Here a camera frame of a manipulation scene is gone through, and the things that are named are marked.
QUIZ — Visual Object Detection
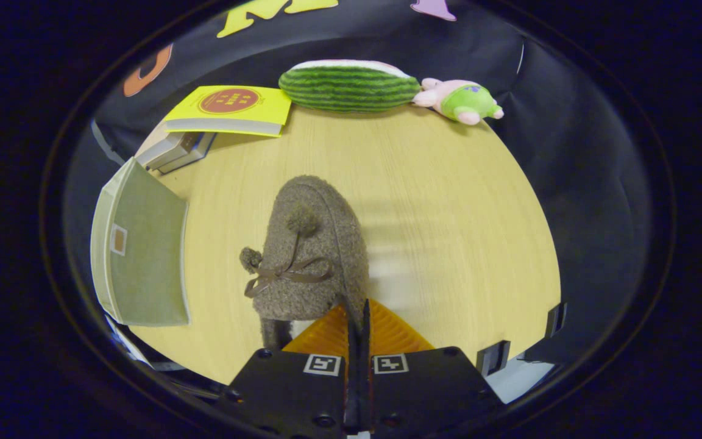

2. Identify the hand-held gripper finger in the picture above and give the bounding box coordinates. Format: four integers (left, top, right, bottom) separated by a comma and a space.
360, 298, 507, 437
217, 299, 358, 437

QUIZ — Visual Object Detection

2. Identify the brown fuzzy shoe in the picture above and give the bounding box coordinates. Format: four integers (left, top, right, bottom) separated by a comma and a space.
239, 176, 370, 351

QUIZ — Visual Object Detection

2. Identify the white fabric storage box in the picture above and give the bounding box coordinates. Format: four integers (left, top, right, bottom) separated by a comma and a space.
90, 157, 191, 327

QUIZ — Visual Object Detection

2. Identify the thin pale book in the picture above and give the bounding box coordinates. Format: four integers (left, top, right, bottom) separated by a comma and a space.
155, 133, 218, 175

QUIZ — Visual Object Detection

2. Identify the yellow book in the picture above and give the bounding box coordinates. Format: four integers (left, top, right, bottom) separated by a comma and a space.
162, 85, 293, 138

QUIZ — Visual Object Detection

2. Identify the watermelon slice plush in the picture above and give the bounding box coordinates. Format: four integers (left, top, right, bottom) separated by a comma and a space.
278, 59, 422, 114

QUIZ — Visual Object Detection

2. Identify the beige book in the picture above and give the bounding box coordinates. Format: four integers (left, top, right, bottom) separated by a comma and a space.
135, 122, 202, 168

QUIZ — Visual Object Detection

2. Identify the pink and green plush toy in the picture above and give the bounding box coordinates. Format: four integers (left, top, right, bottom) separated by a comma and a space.
412, 78, 504, 126

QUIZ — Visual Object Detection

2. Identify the black table bracket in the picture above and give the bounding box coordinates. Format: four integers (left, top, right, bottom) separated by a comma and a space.
546, 302, 569, 340
476, 340, 511, 377

